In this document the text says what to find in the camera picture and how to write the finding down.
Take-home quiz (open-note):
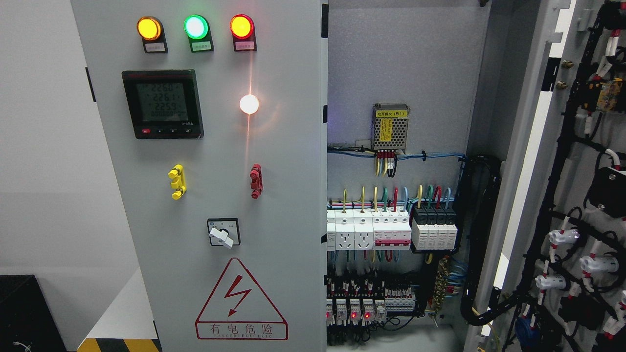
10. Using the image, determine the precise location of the black corrugated right cable loom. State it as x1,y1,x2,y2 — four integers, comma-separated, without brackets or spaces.
460,154,526,327

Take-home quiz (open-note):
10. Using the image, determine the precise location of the perforated metal power supply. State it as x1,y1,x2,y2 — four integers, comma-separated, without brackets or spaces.
371,103,410,150

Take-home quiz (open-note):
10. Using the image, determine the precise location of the grey cabinet door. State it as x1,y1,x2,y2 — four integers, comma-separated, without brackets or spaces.
71,0,327,352
461,0,625,352

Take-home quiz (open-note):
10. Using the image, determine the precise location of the black digital power meter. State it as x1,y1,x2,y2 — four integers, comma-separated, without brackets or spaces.
122,69,203,139

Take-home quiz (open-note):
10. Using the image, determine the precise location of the black white surge protector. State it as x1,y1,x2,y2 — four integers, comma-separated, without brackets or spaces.
410,206,458,253

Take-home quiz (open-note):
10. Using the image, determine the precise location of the yellow indicator light left door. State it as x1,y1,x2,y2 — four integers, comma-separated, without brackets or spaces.
136,16,168,53

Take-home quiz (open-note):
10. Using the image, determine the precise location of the red electric hazard warning sticker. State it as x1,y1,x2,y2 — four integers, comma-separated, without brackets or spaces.
195,258,289,340

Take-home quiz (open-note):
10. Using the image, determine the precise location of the red terminal post block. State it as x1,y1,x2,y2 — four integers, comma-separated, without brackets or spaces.
249,163,264,199

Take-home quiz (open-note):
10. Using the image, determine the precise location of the white socket breaker row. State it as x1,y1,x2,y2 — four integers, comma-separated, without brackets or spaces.
326,207,411,251

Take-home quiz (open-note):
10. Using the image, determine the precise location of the white glowing indicator light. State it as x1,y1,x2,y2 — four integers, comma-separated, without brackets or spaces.
239,94,260,114

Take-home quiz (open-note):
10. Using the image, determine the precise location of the yellow terminal post block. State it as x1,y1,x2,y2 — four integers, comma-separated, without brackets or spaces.
168,164,186,200

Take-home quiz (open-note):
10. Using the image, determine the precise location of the green indicator light left door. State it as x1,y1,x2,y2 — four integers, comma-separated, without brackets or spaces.
183,14,214,53

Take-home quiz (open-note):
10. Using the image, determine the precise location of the relay terminal block row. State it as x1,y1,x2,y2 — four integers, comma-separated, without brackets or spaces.
326,278,416,326

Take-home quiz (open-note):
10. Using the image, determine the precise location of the red indicator light left door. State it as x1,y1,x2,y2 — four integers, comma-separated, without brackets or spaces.
229,14,257,52

